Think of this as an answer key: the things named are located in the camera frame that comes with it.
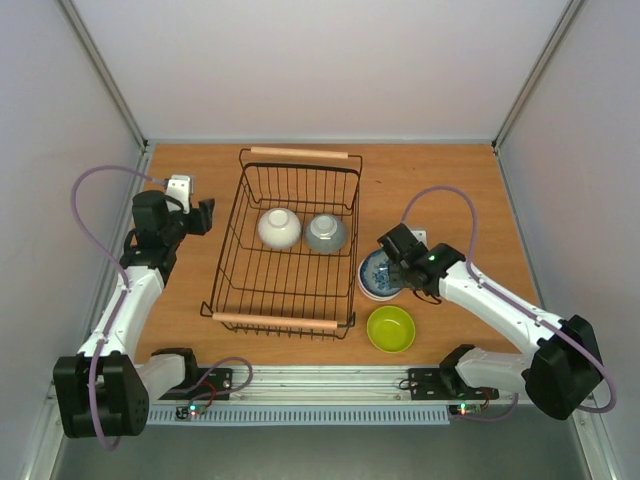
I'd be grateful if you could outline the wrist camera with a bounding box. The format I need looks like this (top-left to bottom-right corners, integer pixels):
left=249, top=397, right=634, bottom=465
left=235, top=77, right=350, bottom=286
left=410, top=228, right=427, bottom=245
left=165, top=174, right=194, bottom=214

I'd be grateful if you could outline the blue floral white bowl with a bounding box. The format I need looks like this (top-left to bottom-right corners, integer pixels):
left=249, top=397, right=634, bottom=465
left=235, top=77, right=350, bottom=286
left=357, top=249, right=402, bottom=302

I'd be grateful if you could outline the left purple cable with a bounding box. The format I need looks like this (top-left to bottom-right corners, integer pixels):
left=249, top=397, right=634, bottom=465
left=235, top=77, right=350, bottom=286
left=70, top=165, right=169, bottom=452

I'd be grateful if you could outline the left small circuit board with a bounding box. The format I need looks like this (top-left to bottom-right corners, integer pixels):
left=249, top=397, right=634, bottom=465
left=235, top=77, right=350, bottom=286
left=174, top=404, right=208, bottom=421

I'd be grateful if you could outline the grey dotted bowl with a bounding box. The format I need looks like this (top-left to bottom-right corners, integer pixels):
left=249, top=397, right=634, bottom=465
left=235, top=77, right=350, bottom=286
left=305, top=213, right=347, bottom=254

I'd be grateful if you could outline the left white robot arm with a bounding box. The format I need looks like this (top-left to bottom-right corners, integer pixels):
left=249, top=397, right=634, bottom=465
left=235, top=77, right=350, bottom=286
left=53, top=190, right=215, bottom=440

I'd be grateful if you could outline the grey slotted cable duct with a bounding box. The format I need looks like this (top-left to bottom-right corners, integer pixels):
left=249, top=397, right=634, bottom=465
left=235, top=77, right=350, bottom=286
left=147, top=405, right=449, bottom=427

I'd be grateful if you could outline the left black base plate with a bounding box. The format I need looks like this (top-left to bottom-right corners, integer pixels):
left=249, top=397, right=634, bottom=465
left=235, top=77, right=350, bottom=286
left=141, top=366, right=235, bottom=401

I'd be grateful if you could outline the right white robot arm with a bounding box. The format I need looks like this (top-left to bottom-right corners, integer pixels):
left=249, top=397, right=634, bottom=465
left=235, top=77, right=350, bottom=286
left=378, top=224, right=604, bottom=420

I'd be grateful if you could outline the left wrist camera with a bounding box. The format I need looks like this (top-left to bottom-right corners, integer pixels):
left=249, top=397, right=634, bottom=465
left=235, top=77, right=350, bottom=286
left=165, top=174, right=194, bottom=214

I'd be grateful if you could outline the black wire dish rack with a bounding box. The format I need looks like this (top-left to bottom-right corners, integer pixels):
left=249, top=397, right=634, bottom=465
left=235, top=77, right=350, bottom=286
left=200, top=147, right=363, bottom=340

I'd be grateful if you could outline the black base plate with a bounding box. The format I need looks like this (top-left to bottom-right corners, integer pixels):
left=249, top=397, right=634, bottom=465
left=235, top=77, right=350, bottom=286
left=398, top=367, right=500, bottom=401
left=141, top=366, right=235, bottom=401

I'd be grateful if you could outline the green plastic bowl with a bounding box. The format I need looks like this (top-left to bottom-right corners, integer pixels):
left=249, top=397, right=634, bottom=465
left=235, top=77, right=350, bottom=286
left=366, top=305, right=416, bottom=354

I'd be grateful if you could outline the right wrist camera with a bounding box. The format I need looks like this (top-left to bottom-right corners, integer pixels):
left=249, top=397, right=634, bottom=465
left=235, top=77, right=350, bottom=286
left=410, top=228, right=427, bottom=245

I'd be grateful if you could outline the white ribbed bowl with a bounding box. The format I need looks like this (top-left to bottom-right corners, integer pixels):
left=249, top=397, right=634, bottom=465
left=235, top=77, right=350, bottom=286
left=257, top=208, right=302, bottom=250

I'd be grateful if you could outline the right small circuit board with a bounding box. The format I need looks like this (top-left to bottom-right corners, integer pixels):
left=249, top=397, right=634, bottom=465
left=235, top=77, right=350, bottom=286
left=448, top=402, right=489, bottom=417

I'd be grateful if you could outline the aluminium mounting rail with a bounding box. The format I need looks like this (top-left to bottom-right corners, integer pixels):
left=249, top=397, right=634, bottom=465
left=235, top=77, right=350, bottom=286
left=156, top=365, right=513, bottom=405

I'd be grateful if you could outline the small circuit board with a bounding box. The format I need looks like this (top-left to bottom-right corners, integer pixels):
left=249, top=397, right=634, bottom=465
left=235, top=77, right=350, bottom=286
left=174, top=404, right=208, bottom=421
left=448, top=402, right=489, bottom=417

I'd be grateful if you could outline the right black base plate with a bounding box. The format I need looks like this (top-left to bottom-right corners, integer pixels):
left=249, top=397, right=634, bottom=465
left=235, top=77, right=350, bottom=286
left=398, top=367, right=500, bottom=401

